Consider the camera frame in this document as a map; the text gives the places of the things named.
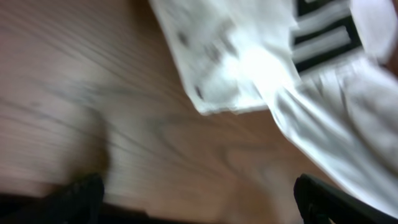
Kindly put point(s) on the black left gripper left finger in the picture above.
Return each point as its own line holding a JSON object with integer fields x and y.
{"x": 80, "y": 201}

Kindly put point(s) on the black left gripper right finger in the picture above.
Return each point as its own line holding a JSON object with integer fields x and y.
{"x": 321, "y": 203}

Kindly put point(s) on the white t-shirt with black print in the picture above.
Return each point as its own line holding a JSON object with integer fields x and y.
{"x": 326, "y": 70}

